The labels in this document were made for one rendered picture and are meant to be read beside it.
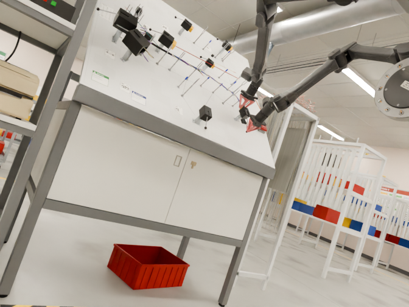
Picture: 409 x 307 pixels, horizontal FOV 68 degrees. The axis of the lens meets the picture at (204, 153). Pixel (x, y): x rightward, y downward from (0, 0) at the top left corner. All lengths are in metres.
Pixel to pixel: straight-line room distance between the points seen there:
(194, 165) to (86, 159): 0.53
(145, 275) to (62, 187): 0.71
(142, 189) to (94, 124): 0.37
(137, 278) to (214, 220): 0.51
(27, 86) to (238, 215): 1.23
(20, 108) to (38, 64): 11.34
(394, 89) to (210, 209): 1.03
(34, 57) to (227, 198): 11.41
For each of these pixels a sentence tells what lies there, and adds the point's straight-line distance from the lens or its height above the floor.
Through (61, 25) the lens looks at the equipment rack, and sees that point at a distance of 1.32.
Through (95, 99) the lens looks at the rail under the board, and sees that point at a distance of 1.31.
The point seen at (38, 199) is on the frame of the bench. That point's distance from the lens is 1.36.
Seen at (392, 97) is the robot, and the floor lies 1.10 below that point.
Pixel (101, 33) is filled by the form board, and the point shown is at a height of 1.15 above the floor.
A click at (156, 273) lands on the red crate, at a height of 0.09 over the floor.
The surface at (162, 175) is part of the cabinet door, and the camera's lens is 1.48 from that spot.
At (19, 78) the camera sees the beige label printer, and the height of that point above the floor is 0.80.
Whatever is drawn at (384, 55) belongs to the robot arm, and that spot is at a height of 1.45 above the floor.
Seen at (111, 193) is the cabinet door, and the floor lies 0.48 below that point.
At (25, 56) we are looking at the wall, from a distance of 12.65.
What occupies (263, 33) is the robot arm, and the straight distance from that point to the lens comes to 1.53.
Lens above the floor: 0.69
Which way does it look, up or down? 4 degrees up
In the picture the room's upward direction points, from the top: 19 degrees clockwise
